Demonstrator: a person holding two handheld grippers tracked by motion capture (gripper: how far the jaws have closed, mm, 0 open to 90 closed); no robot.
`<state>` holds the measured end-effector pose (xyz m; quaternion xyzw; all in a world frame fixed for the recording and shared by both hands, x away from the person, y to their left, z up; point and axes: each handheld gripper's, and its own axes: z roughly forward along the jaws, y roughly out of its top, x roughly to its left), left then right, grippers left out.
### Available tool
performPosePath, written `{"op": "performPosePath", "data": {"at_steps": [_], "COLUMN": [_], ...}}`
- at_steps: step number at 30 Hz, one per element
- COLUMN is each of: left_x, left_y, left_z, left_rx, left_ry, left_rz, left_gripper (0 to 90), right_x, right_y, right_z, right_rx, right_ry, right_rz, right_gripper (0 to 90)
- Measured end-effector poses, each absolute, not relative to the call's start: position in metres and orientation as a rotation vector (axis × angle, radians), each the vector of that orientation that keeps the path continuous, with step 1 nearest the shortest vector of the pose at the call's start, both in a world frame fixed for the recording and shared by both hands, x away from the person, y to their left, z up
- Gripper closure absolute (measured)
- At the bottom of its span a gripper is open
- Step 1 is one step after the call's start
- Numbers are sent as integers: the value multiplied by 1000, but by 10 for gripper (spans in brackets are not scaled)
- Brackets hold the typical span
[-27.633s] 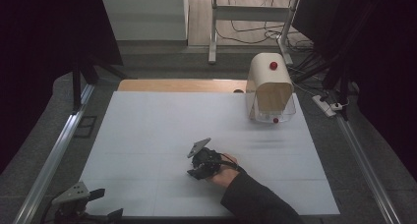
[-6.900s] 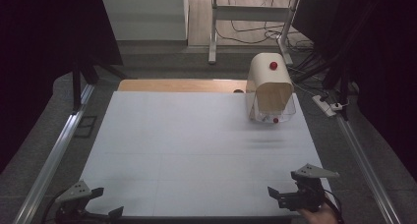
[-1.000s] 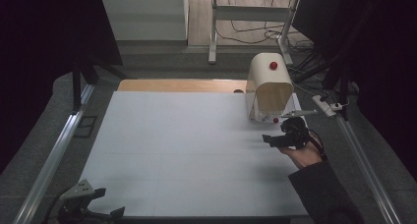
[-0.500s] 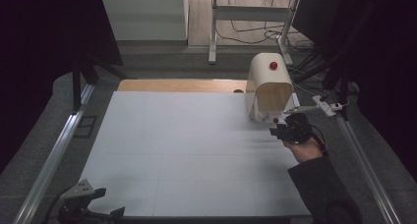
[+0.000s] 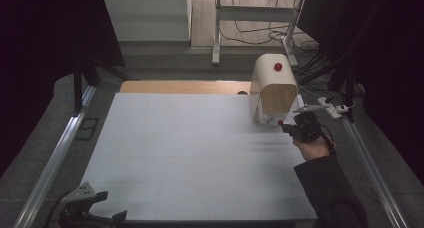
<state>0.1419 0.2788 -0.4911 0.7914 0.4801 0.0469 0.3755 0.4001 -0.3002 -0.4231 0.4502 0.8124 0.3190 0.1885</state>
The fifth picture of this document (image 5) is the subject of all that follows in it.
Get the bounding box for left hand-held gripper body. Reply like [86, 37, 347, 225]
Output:
[59, 182, 98, 228]

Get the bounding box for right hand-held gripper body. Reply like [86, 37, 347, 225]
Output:
[292, 103, 331, 144]

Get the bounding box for clear drawer with red knob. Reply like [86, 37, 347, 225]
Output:
[254, 86, 305, 127]

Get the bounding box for cream drawer cabinet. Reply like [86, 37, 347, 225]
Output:
[249, 53, 299, 124]

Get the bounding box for person's right hand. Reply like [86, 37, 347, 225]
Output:
[292, 136, 332, 162]

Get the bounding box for white power strip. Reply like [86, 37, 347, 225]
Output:
[316, 96, 350, 120]

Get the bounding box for black metal stand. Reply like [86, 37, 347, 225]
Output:
[71, 54, 131, 116]
[299, 51, 358, 124]

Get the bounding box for black curtain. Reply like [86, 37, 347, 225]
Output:
[0, 0, 126, 177]
[296, 0, 424, 186]

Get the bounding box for white cabinet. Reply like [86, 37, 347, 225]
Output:
[101, 0, 194, 43]

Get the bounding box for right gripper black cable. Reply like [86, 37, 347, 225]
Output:
[316, 122, 336, 156]

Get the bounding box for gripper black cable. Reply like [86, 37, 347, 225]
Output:
[316, 122, 336, 156]
[42, 191, 73, 228]

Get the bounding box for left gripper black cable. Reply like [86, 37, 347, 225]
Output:
[42, 191, 73, 228]

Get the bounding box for aluminium rail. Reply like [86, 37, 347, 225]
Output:
[13, 85, 98, 228]
[339, 114, 409, 228]

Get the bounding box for black floor cables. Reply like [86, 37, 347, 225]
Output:
[219, 0, 321, 54]

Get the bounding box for white desk frame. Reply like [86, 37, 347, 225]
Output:
[211, 0, 306, 67]

